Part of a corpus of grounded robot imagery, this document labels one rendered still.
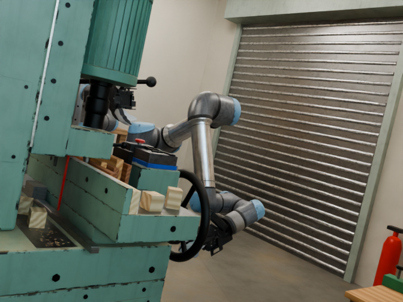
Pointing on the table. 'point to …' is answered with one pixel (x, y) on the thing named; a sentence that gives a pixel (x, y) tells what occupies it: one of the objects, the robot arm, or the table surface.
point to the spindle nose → (96, 103)
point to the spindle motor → (116, 41)
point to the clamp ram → (123, 154)
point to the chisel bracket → (89, 143)
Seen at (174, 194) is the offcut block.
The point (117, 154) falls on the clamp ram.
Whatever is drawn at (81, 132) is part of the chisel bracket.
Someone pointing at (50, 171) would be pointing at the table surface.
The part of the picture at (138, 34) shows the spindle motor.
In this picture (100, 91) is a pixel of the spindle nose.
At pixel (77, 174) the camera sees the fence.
